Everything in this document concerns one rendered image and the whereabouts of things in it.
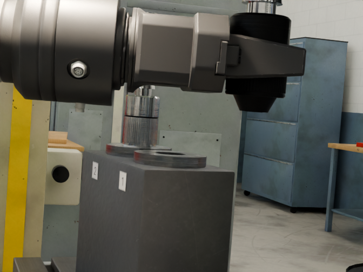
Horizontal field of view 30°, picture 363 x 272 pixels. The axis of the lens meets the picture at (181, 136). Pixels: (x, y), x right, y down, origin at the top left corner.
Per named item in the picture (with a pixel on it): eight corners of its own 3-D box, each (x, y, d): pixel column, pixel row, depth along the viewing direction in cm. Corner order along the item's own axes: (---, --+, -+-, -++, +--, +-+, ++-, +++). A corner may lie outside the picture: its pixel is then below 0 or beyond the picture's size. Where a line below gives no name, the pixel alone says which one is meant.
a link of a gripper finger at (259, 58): (301, 83, 51) (219, 77, 50) (304, 41, 51) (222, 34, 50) (306, 83, 49) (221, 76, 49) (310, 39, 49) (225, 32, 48)
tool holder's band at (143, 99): (118, 101, 92) (118, 94, 92) (145, 103, 95) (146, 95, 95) (138, 102, 89) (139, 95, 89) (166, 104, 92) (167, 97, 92)
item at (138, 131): (115, 144, 93) (118, 101, 92) (142, 144, 96) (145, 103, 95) (135, 147, 89) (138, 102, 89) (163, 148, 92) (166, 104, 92)
